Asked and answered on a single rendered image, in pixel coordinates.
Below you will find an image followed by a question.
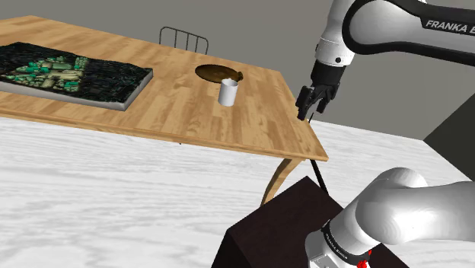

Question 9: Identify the white cup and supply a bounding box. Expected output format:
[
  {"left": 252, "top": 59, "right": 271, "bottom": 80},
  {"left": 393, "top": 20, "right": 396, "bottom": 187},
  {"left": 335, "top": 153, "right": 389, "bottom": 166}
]
[{"left": 217, "top": 78, "right": 240, "bottom": 108}]

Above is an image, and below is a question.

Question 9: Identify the grey metal chair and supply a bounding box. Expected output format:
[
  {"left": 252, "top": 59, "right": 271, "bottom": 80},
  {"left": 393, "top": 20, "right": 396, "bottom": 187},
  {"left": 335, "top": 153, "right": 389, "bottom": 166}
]
[{"left": 158, "top": 26, "right": 210, "bottom": 56}]

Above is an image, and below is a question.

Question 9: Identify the wooden table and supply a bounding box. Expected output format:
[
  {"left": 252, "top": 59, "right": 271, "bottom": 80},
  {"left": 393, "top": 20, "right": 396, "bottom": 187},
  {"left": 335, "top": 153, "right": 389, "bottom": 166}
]
[{"left": 0, "top": 14, "right": 330, "bottom": 207}]

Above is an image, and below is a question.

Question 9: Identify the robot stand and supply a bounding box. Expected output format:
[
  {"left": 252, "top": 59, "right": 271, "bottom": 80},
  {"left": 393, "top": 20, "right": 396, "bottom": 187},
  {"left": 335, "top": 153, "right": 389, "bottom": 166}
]
[{"left": 210, "top": 175, "right": 410, "bottom": 268}]

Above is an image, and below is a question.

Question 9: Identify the thin black rod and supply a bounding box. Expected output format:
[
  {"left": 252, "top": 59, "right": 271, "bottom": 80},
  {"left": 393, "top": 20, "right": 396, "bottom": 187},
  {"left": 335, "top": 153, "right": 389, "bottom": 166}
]
[{"left": 308, "top": 112, "right": 330, "bottom": 196}]

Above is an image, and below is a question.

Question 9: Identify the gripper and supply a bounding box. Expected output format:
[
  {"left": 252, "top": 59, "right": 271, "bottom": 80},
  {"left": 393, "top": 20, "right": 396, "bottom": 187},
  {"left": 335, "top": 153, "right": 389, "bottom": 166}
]
[{"left": 295, "top": 59, "right": 347, "bottom": 122}]

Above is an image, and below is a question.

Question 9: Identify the brown plate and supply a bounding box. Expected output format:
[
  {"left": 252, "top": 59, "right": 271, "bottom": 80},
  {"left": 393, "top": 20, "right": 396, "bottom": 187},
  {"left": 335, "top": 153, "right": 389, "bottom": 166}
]
[{"left": 194, "top": 64, "right": 244, "bottom": 85}]

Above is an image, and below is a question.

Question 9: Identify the flat dark green patterned box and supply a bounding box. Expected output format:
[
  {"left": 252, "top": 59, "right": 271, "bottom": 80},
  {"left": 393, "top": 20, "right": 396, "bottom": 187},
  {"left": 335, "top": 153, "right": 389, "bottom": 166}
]
[{"left": 0, "top": 41, "right": 155, "bottom": 112}]

